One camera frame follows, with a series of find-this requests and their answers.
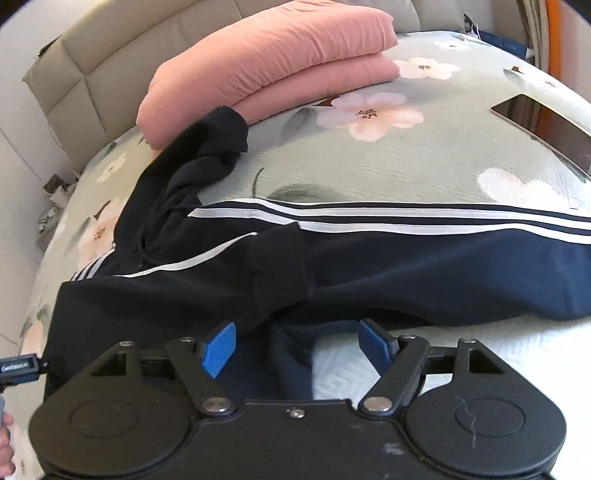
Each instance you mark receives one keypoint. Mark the beige curtain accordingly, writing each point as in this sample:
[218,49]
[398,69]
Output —
[533,27]

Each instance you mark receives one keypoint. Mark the navy white-striped track jacket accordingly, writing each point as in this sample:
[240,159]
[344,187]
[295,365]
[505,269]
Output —
[369,263]

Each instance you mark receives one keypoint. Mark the person's left hand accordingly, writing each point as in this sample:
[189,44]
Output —
[4,445]

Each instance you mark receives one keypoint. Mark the small grey clutter pile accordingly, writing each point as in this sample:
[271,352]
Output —
[57,198]

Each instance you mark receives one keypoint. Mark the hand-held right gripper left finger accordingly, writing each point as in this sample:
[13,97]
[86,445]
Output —
[218,350]

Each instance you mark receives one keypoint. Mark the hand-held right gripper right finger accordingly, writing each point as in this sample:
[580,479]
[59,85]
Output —
[373,345]

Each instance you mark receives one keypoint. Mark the beige padded headboard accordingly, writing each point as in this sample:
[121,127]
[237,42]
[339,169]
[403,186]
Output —
[92,83]

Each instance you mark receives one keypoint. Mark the smartphone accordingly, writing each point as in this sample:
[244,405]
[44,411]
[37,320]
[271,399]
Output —
[545,124]

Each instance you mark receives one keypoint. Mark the folded pink blanket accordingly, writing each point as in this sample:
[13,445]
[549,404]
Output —
[277,55]

